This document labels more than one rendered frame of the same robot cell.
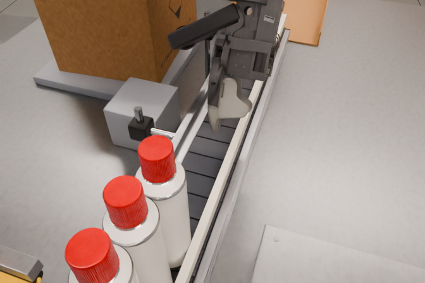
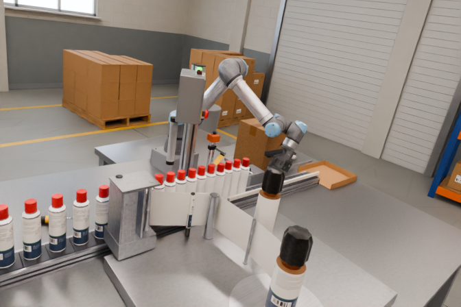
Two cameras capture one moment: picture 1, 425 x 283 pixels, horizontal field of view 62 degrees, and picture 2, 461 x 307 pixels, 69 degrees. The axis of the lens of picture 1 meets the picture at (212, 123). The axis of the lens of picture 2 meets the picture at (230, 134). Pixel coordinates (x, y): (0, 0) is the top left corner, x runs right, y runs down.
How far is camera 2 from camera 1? 134 cm
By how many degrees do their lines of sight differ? 35
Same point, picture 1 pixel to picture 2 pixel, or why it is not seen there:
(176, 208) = (244, 174)
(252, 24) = (285, 155)
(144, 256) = (234, 175)
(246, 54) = (280, 161)
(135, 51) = (258, 159)
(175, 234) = (241, 183)
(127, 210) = (237, 162)
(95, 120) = not seen: hidden behind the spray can
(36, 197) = not seen: hidden behind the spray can
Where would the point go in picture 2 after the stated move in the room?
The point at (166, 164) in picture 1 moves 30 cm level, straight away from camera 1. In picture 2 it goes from (246, 162) to (261, 144)
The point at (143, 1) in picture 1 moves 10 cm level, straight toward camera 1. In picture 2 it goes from (265, 144) to (261, 149)
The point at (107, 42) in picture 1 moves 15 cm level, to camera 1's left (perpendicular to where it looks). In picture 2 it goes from (251, 153) to (230, 146)
